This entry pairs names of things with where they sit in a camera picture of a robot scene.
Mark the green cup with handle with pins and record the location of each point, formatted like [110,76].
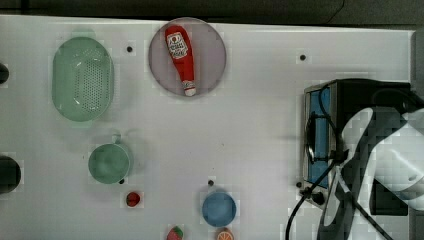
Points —
[111,163]

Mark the black round base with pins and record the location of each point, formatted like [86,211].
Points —
[4,73]
[10,174]

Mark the large strawberry toy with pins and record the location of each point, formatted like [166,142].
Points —
[175,233]

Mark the green oval colander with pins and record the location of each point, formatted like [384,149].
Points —
[83,79]

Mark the grey round plate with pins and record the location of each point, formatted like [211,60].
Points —
[209,57]

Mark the blue cup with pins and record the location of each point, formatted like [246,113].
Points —
[219,209]

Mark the silver toaster oven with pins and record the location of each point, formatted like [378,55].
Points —
[329,107]

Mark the black round base upper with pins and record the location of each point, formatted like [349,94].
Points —
[4,73]

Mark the small red strawberry toy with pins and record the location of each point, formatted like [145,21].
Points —
[133,199]

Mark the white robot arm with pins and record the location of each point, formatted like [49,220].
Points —
[383,170]

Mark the red plush ketchup bottle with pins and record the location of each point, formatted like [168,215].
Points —
[180,50]

